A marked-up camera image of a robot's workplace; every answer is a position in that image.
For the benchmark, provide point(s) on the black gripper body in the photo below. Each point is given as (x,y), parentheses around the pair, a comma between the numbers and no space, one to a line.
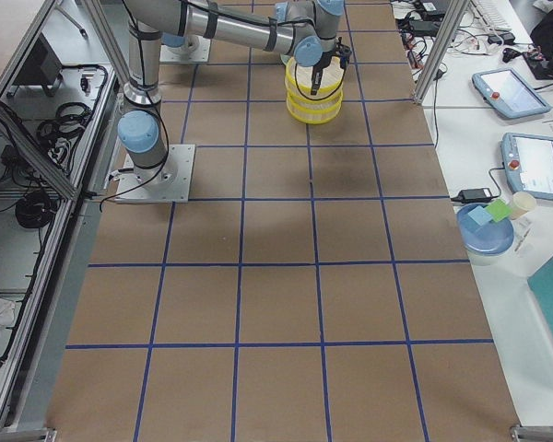
(322,67)

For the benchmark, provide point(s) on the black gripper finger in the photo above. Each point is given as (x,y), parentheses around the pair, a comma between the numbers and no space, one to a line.
(317,75)

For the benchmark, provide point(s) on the yellow steamer layer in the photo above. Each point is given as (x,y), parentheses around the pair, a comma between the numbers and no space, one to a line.
(300,81)
(314,112)

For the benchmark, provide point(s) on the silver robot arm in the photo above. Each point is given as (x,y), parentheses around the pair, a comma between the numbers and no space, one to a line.
(141,129)
(315,44)

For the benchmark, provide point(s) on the upper blue teach pendant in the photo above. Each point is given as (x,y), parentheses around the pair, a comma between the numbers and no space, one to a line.
(509,94)

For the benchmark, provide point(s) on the blue teach pendant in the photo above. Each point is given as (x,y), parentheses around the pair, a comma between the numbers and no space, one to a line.
(528,163)
(509,94)

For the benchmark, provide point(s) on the black power adapter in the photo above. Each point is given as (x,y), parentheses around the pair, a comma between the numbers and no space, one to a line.
(473,196)

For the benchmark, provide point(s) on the blue foam block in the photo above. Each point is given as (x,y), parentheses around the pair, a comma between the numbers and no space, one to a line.
(479,216)

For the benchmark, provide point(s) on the green foam block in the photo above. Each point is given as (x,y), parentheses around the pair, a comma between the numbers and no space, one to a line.
(498,210)

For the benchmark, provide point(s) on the lower blue teach pendant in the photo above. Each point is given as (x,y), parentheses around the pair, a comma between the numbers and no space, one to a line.
(528,163)

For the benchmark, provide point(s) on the blue plate with blocks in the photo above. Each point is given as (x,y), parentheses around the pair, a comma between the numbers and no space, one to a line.
(492,239)

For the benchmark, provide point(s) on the cream paper cup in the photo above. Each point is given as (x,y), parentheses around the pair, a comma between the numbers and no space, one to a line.
(520,204)

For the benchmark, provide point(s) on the aluminium frame post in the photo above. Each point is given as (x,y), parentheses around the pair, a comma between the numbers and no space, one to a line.
(449,26)

